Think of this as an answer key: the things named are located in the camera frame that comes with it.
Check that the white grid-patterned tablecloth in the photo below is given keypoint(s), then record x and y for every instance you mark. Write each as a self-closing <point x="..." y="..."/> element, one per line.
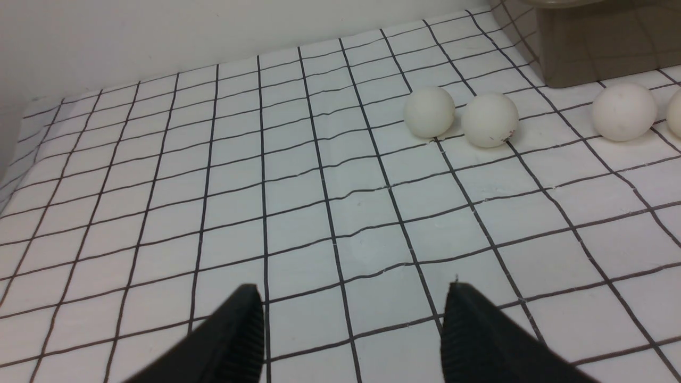
<point x="129" y="214"/>

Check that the white printed ping-pong ball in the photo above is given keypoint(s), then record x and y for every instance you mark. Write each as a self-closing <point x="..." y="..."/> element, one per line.
<point x="673" y="115"/>

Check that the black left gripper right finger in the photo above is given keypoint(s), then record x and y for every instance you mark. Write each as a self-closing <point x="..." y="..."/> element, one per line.
<point x="479" y="343"/>

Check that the tan plastic bin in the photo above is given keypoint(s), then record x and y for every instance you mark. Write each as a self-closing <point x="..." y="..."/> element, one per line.
<point x="569" y="43"/>

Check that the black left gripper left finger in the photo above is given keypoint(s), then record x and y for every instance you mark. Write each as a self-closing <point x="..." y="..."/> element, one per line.
<point x="228" y="346"/>

